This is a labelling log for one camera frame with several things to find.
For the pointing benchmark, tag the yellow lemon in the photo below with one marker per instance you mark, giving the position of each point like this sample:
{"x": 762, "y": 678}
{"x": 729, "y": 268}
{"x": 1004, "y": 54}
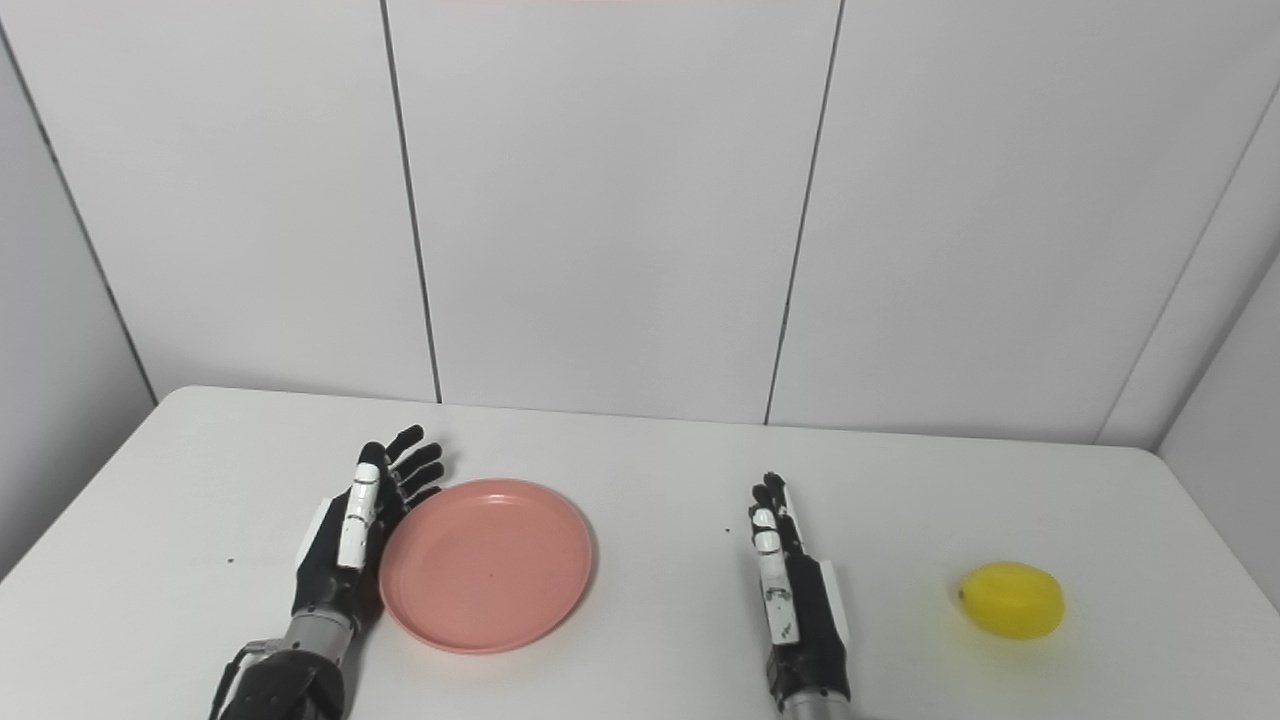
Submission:
{"x": 1011, "y": 599}

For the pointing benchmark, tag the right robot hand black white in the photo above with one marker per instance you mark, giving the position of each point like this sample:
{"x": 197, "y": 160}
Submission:
{"x": 795, "y": 600}

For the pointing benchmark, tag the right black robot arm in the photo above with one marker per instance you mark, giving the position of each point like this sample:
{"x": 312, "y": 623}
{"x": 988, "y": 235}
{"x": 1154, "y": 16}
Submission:
{"x": 815, "y": 708}

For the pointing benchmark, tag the pink plate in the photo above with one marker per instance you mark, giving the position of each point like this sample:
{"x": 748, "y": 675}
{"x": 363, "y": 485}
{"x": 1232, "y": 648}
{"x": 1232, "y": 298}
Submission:
{"x": 486, "y": 565}

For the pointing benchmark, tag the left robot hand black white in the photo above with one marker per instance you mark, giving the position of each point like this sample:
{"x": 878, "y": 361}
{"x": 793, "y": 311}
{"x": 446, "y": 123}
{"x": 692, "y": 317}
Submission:
{"x": 345, "y": 545}

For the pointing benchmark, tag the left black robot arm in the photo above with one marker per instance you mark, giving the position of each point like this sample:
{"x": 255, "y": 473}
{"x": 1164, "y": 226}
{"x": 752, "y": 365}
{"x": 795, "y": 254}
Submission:
{"x": 290, "y": 675}

